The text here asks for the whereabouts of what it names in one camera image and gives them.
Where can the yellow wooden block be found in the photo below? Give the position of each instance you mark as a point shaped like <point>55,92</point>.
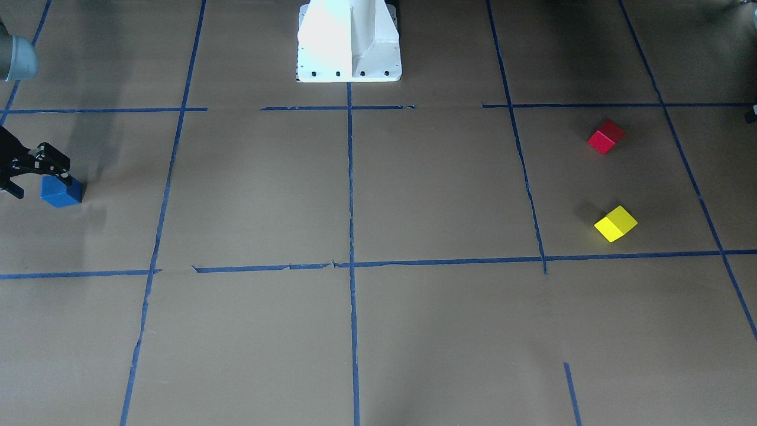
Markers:
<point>616,224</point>

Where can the white camera post with base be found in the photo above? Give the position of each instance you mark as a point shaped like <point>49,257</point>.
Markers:
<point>348,41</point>

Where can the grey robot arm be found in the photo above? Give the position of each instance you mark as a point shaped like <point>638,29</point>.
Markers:
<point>19,62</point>

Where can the blue wooden block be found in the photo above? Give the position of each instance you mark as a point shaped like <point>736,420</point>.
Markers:
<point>59,195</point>

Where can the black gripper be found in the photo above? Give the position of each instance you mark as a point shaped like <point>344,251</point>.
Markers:
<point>42,160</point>

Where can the red wooden block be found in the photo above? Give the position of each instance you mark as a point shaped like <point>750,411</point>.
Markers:
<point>606,137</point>

